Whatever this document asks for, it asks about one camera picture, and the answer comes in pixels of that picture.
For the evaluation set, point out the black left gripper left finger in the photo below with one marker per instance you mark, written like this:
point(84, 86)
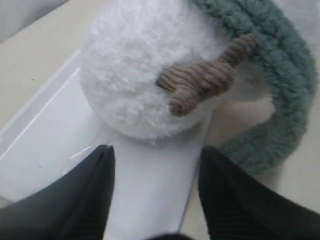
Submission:
point(74, 207)

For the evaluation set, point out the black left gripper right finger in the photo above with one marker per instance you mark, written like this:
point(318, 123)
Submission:
point(238, 207)

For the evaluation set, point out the white plush snowman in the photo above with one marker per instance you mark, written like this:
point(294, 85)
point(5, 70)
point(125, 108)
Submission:
point(152, 69)

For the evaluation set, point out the green fluffy scarf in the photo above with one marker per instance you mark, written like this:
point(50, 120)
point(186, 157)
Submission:
point(287, 33)

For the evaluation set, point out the clear plastic stand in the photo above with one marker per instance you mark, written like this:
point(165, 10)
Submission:
point(53, 133)

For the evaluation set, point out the white plastic tray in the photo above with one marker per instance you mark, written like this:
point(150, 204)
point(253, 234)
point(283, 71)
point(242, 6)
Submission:
point(152, 181)

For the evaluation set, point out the white backdrop curtain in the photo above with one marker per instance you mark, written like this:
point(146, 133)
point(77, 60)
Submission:
point(15, 15)

